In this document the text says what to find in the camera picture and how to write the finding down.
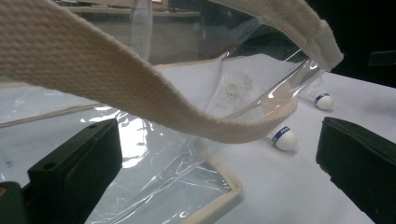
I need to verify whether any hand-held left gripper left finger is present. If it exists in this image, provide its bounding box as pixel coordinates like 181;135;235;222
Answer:
27;118;123;224

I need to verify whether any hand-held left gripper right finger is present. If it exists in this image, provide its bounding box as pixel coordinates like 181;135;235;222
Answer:
316;116;396;224

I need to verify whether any clear tote bag beige trim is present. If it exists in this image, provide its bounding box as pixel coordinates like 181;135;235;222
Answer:
0;0;345;224

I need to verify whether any white table sheet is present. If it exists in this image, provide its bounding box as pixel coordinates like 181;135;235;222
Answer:
0;53;396;224

